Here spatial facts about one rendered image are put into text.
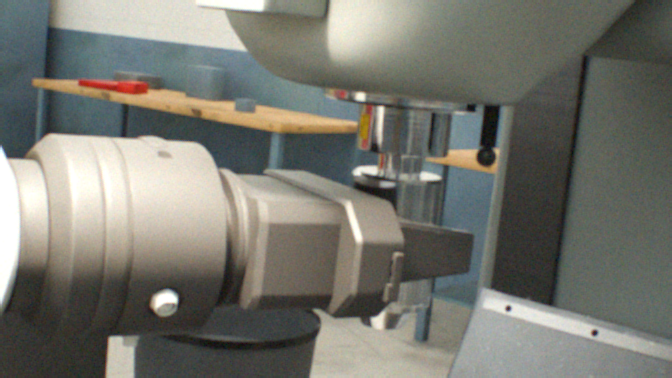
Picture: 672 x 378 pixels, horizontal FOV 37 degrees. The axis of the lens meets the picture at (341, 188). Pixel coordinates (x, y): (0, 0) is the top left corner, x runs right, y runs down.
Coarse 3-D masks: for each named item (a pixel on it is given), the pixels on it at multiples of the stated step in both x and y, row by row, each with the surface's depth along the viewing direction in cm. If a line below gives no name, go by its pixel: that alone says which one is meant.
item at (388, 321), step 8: (384, 312) 51; (360, 320) 53; (368, 320) 52; (376, 320) 52; (384, 320) 52; (392, 320) 52; (400, 320) 52; (376, 328) 52; (384, 328) 52; (392, 328) 52
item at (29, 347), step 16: (0, 320) 71; (16, 320) 72; (0, 336) 71; (16, 336) 72; (32, 336) 74; (0, 352) 71; (16, 352) 73; (32, 352) 74; (48, 352) 76; (64, 352) 77; (80, 352) 79; (96, 352) 80; (0, 368) 72; (16, 368) 73; (32, 368) 74; (48, 368) 76; (64, 368) 77; (80, 368) 79; (96, 368) 81
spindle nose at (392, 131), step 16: (368, 112) 50; (384, 112) 49; (400, 112) 49; (416, 112) 49; (368, 128) 50; (384, 128) 50; (400, 128) 49; (416, 128) 49; (432, 128) 50; (448, 128) 51; (368, 144) 50; (384, 144) 50; (400, 144) 49; (416, 144) 49; (432, 144) 50; (448, 144) 51
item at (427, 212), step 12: (396, 204) 50; (408, 204) 50; (420, 204) 50; (432, 204) 51; (396, 216) 50; (408, 216) 50; (420, 216) 50; (432, 216) 51; (408, 288) 51; (420, 288) 51; (408, 300) 51; (420, 300) 51; (396, 312) 51; (408, 312) 51
